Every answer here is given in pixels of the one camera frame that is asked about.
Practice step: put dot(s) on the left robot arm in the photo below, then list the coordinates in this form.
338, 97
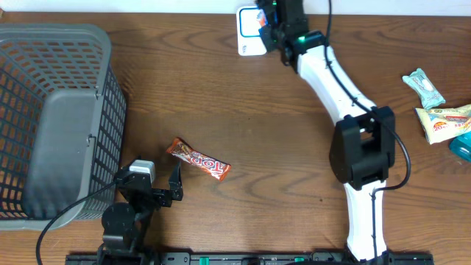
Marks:
125, 223

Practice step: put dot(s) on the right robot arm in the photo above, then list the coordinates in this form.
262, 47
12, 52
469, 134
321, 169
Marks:
362, 150

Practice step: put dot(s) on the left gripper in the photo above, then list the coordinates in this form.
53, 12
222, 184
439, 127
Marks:
163, 198

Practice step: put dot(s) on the brown chocolate bar wrapper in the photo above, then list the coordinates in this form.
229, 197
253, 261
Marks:
211, 166

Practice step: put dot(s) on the grey plastic shopping basket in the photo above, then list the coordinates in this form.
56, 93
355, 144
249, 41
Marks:
62, 124

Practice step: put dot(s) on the white barcode scanner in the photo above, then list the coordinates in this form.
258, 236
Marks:
248, 35

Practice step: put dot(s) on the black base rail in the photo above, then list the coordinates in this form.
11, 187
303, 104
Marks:
185, 258

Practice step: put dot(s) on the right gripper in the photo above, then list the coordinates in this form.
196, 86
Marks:
270, 42

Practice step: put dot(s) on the yellow snack bag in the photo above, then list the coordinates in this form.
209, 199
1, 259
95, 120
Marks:
443, 124

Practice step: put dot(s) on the light teal wet wipes pack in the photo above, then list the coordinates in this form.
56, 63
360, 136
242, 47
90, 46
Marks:
427, 92

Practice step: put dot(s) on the teal mouthwash bottle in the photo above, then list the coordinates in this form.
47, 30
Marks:
460, 146

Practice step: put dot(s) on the small orange snack packet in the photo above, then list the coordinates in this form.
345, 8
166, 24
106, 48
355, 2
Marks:
261, 18

